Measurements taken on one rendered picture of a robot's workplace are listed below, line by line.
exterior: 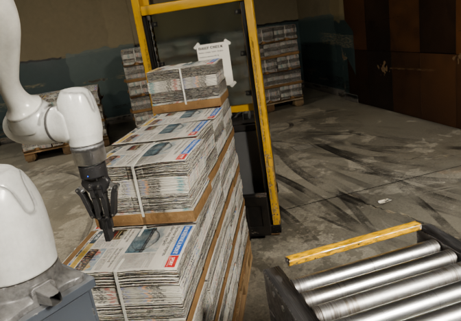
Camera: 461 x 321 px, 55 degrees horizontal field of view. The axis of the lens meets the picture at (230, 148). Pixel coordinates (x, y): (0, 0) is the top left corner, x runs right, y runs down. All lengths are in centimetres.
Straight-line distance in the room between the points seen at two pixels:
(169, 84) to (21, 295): 159
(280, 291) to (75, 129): 68
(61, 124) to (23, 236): 39
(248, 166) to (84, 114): 204
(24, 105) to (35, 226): 43
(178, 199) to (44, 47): 697
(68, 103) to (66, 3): 712
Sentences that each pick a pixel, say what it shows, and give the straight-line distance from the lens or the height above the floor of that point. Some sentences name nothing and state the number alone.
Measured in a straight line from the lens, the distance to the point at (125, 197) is 161.
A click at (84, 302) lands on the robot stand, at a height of 95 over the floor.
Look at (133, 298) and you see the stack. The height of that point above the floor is 73.
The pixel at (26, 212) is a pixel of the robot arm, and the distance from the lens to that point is 95.
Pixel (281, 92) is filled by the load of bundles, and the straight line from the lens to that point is 713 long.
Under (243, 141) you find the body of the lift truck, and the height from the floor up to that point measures 67.
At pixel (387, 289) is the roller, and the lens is 121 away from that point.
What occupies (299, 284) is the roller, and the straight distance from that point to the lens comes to 124.
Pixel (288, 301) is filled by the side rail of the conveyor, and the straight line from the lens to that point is 117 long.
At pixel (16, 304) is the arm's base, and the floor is 102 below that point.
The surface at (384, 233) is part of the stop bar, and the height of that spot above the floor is 82.
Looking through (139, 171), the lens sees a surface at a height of 103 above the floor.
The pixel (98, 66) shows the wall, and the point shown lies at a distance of 828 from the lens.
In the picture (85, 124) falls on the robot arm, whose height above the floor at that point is 128.
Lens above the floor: 149
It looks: 16 degrees down
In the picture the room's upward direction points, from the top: 9 degrees counter-clockwise
